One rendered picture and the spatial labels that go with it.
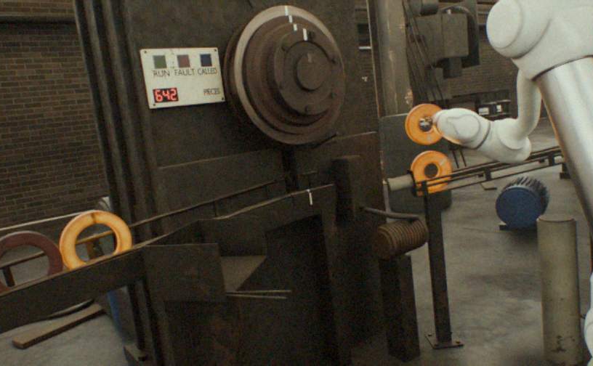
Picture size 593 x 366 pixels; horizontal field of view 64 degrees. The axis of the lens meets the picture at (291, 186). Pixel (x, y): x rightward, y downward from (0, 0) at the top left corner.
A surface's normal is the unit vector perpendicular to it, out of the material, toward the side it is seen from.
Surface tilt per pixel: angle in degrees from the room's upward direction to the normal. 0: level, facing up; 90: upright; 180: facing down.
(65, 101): 90
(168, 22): 90
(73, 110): 90
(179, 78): 90
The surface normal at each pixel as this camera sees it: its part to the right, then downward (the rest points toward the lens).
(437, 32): -0.86, 0.18
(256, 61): -0.46, -0.10
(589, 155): -0.66, 0.06
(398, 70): 0.57, 0.04
